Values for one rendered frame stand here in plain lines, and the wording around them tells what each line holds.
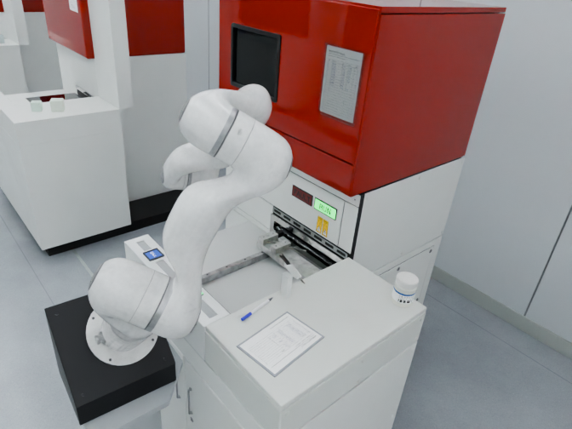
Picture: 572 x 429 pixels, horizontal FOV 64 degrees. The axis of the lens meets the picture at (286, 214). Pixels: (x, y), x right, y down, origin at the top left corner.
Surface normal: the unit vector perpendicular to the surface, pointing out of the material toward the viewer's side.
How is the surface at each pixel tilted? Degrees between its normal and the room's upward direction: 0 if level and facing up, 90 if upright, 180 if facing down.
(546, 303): 90
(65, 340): 40
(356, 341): 0
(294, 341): 0
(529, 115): 90
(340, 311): 0
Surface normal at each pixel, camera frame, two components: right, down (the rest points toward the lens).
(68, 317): 0.44, -0.38
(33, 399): 0.07, -0.87
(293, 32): -0.76, 0.26
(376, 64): 0.65, 0.42
